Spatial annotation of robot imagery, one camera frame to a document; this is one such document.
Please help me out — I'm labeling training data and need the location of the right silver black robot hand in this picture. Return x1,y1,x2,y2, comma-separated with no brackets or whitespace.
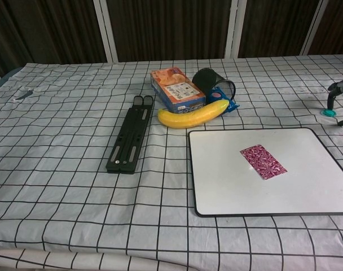
325,78,343,126

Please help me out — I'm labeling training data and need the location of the pink-patterned card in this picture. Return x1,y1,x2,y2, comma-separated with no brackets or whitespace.
239,143,288,181

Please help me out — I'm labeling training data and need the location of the white board black frame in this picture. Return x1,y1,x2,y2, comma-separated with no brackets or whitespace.
188,127,343,218

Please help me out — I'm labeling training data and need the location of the blue cookie packet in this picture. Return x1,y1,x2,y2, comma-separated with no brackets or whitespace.
205,86,240,114

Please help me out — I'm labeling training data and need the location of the black mesh pen cup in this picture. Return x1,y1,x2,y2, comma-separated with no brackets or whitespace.
191,67,236,99

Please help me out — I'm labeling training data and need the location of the yellow banana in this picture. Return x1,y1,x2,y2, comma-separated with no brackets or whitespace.
157,99,230,130

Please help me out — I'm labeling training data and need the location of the orange cracker box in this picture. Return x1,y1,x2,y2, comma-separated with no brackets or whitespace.
149,66,206,114

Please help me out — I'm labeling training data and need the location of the black folding laptop stand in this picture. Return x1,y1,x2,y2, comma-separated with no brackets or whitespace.
105,95,155,175

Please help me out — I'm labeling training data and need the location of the white black-checked tablecloth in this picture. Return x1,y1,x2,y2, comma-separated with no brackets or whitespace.
0,54,343,271

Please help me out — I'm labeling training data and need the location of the small black white clip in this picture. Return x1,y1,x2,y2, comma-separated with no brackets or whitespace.
13,86,34,103

